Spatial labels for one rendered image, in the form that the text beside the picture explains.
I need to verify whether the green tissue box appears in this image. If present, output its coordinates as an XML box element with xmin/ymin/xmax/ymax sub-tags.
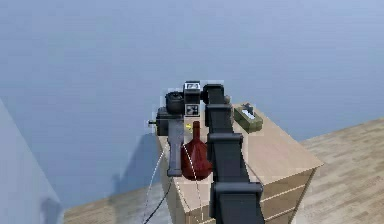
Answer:
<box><xmin>233</xmin><ymin>102</ymin><xmax>264</xmax><ymax>135</ymax></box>

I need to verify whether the light wooden chest of drawers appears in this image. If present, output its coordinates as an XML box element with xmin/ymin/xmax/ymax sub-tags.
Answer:
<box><xmin>156</xmin><ymin>102</ymin><xmax>325</xmax><ymax>224</ymax></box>

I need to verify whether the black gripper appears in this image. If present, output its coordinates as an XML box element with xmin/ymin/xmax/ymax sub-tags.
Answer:
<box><xmin>142</xmin><ymin>91</ymin><xmax>205</xmax><ymax>224</ymax></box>

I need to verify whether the dark red vase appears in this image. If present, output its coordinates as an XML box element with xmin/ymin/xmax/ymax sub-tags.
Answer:
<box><xmin>180</xmin><ymin>120</ymin><xmax>214</xmax><ymax>182</ymax></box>

